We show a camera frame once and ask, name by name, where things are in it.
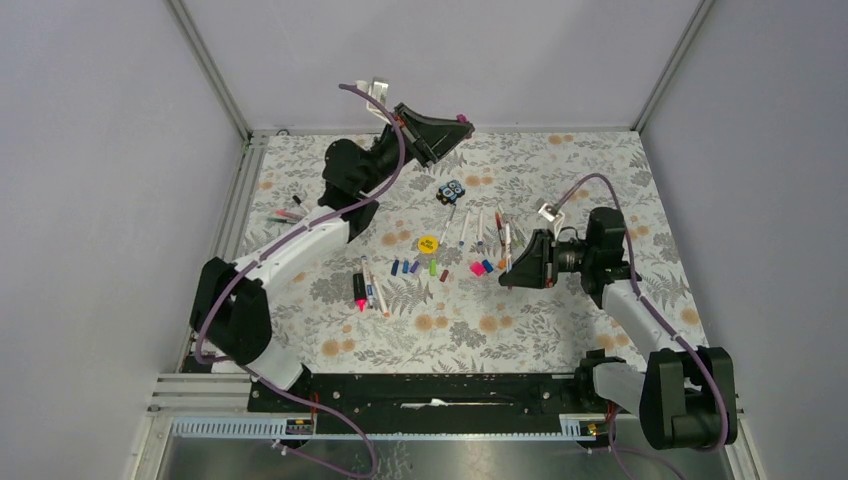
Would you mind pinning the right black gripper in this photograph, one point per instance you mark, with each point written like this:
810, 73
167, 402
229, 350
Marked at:
529, 270

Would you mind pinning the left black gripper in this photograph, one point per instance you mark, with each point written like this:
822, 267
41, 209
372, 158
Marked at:
426, 137

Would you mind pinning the pink highlighter cap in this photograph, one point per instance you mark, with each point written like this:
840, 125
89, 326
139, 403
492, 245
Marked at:
477, 269

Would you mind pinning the purple cap white pen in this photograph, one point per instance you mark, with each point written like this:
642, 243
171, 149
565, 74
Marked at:
480, 230

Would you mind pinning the orange red pen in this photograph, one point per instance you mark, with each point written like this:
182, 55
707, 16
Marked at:
500, 230

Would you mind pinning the white blue tip pen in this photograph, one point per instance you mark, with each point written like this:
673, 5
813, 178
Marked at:
464, 228

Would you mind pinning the orange tip white pen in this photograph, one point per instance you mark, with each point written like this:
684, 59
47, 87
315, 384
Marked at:
381, 298

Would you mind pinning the blue whiteboard marker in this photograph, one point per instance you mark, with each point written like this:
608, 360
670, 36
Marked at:
368, 282

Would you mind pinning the black pink highlighter marker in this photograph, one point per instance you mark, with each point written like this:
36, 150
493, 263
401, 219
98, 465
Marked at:
359, 290

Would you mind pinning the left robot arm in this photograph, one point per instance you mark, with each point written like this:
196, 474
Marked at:
231, 306

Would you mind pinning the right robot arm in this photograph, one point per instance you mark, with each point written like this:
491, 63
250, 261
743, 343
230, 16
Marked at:
685, 397

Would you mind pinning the black cap pen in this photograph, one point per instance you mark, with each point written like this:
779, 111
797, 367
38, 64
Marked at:
299, 202

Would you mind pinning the pink pen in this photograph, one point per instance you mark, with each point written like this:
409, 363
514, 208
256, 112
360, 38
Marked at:
288, 214

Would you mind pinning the yellow big blind chip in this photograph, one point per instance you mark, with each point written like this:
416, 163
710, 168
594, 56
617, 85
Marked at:
428, 245

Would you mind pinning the floral table mat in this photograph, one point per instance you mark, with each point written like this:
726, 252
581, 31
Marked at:
470, 323

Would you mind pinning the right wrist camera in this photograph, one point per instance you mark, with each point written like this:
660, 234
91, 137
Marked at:
551, 214

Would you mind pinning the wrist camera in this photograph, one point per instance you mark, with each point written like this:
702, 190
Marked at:
376, 89
551, 214

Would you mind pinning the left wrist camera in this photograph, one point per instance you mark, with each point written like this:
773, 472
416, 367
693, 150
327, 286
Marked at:
376, 89

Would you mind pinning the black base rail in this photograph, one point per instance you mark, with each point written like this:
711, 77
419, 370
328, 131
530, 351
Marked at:
529, 406

